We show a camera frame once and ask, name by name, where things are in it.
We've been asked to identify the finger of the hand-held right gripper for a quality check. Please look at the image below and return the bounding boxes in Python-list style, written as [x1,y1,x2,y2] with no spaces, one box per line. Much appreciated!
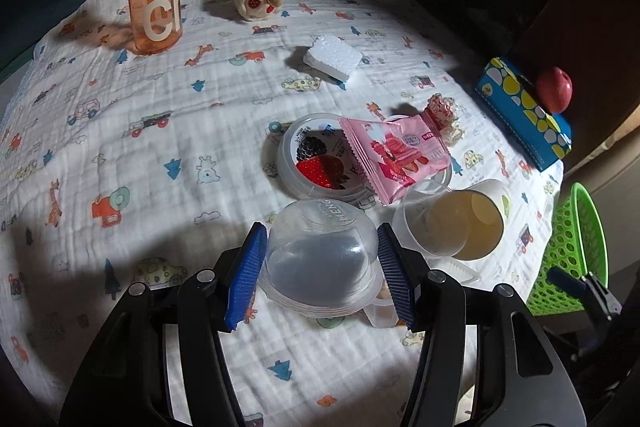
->
[546,268,588,303]

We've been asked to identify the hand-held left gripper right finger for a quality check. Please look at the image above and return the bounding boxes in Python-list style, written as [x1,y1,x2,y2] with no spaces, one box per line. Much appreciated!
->
[376,222,587,427]

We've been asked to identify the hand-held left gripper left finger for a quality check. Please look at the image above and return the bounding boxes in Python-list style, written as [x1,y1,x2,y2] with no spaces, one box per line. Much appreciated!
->
[59,222,268,427]

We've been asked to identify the small clear plastic container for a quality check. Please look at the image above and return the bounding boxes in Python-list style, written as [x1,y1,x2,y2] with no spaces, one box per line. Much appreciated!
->
[364,277,398,329]

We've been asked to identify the green plastic basket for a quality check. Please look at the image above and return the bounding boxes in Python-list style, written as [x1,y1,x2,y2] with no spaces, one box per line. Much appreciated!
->
[525,183,608,317]

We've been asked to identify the clear plastic cup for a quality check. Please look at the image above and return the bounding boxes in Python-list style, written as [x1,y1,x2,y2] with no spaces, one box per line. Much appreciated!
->
[392,179,473,258]

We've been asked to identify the clear plastic dome container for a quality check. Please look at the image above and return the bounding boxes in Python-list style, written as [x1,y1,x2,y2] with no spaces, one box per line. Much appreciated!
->
[257,199,382,319]

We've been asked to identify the white paper cup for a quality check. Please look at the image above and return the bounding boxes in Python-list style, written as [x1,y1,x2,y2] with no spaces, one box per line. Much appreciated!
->
[450,179,512,262]

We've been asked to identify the pink snack wrapper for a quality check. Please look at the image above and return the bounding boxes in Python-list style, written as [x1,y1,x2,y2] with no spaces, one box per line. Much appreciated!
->
[339,111,453,206]

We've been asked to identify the red white wrapper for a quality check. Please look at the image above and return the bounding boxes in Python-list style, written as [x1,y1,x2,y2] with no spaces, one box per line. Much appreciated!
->
[424,93,463,142]

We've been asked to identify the berry print yogurt cup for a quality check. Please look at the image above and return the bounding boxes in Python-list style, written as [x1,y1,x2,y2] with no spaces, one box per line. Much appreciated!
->
[277,113,373,208]

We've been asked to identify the white printed blanket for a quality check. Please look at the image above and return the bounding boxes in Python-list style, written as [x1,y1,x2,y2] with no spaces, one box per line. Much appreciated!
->
[0,0,566,427]

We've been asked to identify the blue tissue box yellow dots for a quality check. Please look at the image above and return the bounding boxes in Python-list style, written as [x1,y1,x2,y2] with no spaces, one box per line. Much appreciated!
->
[474,56,572,172]

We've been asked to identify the red apple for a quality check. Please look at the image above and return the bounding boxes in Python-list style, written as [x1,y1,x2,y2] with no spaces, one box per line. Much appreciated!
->
[536,67,573,114]

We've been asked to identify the white foam block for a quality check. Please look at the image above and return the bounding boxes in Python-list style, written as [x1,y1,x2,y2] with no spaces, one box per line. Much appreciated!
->
[303,34,362,80]

